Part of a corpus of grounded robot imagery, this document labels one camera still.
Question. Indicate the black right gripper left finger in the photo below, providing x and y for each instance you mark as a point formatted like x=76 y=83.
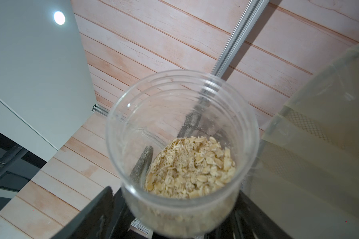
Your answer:
x=93 y=221

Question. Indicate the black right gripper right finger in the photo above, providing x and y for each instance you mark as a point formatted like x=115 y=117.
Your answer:
x=257 y=221

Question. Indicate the red lidded oatmeal jar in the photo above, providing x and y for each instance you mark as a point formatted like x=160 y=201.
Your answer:
x=181 y=141

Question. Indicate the cream trash bag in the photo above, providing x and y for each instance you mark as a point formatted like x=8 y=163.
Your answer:
x=306 y=178

